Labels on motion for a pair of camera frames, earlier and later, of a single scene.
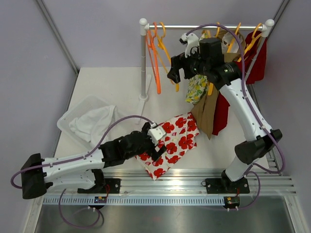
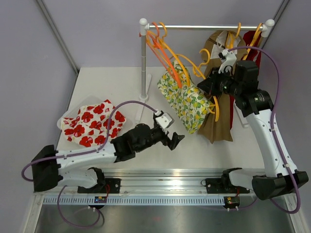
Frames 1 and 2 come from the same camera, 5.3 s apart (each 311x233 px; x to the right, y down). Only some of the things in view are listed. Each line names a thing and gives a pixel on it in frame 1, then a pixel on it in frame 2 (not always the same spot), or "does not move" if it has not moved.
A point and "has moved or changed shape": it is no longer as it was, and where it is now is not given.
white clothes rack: (267, 27) does not move
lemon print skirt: (198, 85) has moved or changed shape
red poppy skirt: (181, 132) to (88, 126)
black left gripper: (155, 155) to (172, 143)
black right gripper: (179, 62) to (209, 85)
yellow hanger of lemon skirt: (211, 85) to (217, 109)
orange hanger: (151, 42) to (152, 41)
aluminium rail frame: (262, 182) does not move
